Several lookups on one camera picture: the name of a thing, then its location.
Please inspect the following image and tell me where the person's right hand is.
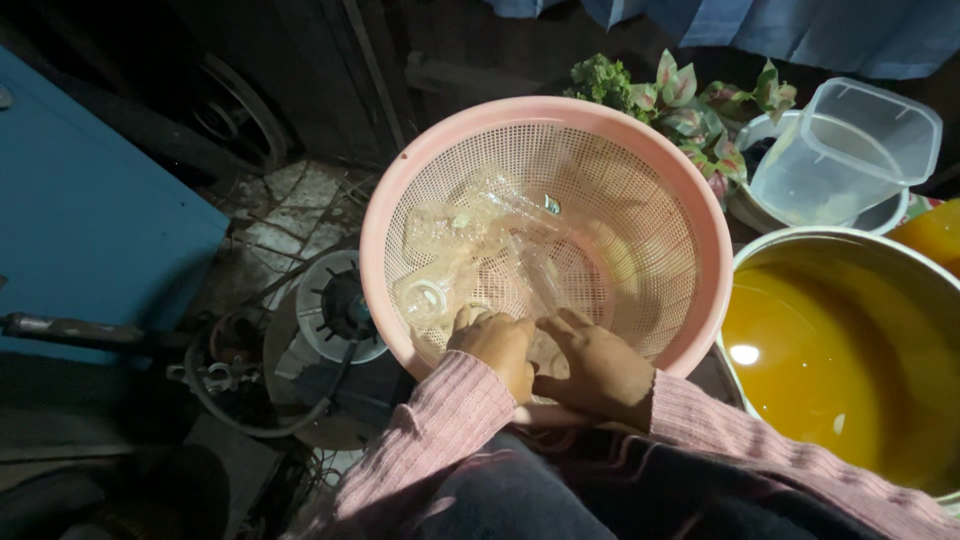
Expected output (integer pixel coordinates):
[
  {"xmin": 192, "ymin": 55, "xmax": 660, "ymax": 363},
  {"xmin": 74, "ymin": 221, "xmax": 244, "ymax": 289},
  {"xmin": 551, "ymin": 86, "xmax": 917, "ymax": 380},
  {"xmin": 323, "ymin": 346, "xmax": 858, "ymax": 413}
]
[{"xmin": 532, "ymin": 307, "xmax": 658, "ymax": 433}]

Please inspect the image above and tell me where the person's left hand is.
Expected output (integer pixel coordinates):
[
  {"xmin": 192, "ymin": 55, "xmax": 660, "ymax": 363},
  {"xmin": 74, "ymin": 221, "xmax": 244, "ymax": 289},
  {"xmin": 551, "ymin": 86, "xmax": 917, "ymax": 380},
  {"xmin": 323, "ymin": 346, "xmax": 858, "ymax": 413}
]
[{"xmin": 447, "ymin": 304, "xmax": 537, "ymax": 406}]

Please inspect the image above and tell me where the clear plastic bottle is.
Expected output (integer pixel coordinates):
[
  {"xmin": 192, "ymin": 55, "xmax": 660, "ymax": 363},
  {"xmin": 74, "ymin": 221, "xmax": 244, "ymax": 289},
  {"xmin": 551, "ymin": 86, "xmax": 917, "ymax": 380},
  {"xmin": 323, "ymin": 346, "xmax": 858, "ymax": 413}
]
[
  {"xmin": 510, "ymin": 232, "xmax": 601, "ymax": 380},
  {"xmin": 403, "ymin": 201, "xmax": 489, "ymax": 260},
  {"xmin": 393, "ymin": 258, "xmax": 481, "ymax": 328},
  {"xmin": 465, "ymin": 163, "xmax": 571, "ymax": 234}
]

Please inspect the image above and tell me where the gas burner stove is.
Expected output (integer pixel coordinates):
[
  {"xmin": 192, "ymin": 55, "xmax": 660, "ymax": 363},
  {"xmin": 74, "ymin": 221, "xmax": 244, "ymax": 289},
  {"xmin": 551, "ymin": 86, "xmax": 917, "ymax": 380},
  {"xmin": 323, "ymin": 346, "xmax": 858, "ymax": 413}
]
[{"xmin": 262, "ymin": 249, "xmax": 412, "ymax": 451}]

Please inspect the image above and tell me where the pink plastic colander basket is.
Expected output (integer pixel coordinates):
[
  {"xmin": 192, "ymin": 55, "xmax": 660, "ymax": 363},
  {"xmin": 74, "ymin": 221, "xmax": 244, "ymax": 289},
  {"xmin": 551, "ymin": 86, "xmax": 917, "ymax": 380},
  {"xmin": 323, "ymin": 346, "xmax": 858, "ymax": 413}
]
[{"xmin": 359, "ymin": 95, "xmax": 735, "ymax": 429}]

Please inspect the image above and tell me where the green leafy herb bunch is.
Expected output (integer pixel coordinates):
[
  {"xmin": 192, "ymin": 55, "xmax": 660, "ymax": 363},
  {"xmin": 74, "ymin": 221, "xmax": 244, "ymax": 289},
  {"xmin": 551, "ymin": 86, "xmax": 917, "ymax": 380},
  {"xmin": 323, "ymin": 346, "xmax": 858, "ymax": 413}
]
[{"xmin": 563, "ymin": 53, "xmax": 652, "ymax": 125}]

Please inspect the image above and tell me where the pink green leafy plant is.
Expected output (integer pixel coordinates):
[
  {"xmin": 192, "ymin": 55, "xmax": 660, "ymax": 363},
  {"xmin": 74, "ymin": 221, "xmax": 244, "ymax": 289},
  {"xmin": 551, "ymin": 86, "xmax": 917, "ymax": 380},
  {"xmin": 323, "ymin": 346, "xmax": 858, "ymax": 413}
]
[{"xmin": 628, "ymin": 49, "xmax": 799, "ymax": 198}]

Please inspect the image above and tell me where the metal wheel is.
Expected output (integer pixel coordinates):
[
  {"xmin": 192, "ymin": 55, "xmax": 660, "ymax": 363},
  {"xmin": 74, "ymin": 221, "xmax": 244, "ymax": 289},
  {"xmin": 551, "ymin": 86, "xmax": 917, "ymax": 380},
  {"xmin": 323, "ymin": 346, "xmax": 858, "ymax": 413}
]
[{"xmin": 187, "ymin": 51, "xmax": 295, "ymax": 177}]

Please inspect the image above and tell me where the metal pot of yellow liquid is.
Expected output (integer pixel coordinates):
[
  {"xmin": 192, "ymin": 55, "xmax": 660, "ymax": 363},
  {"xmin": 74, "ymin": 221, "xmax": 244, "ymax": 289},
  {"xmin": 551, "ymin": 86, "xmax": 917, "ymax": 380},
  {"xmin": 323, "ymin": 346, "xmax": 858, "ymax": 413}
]
[{"xmin": 716, "ymin": 226, "xmax": 960, "ymax": 505}]

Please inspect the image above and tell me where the clear plastic container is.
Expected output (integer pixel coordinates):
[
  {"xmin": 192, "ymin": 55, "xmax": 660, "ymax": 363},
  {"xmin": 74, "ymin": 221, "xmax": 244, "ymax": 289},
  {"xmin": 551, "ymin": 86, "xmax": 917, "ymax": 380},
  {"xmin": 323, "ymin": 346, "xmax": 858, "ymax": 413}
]
[{"xmin": 748, "ymin": 77, "xmax": 944, "ymax": 228}]

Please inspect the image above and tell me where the blue cabinet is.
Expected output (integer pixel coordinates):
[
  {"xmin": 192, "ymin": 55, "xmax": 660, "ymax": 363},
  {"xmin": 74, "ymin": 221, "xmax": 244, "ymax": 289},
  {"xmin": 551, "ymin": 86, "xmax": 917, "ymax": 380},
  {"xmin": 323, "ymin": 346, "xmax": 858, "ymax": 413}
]
[{"xmin": 0, "ymin": 45, "xmax": 231, "ymax": 366}]

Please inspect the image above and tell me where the white bowl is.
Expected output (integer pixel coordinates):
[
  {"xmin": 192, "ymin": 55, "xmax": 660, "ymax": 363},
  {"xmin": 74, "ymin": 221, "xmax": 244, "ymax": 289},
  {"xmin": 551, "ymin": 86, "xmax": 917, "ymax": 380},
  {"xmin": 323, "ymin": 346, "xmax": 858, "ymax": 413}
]
[{"xmin": 729, "ymin": 111, "xmax": 912, "ymax": 237}]

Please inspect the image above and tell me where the blue curtain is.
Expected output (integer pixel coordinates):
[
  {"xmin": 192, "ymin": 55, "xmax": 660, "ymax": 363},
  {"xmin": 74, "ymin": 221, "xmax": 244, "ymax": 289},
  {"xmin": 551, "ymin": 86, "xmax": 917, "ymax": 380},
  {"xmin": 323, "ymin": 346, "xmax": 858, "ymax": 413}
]
[{"xmin": 483, "ymin": 0, "xmax": 960, "ymax": 81}]

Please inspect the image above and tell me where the orange plastic vessel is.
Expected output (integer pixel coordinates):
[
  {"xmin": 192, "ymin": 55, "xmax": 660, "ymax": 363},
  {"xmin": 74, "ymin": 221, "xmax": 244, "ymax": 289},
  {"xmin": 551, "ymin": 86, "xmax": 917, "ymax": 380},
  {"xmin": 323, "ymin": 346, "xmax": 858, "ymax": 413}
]
[{"xmin": 886, "ymin": 198, "xmax": 960, "ymax": 280}]

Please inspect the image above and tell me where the metal pipe handle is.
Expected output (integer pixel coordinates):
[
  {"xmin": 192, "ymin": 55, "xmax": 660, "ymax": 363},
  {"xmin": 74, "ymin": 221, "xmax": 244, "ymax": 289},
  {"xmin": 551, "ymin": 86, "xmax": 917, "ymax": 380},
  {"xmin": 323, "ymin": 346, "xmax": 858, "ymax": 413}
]
[{"xmin": 0, "ymin": 312, "xmax": 189, "ymax": 355}]

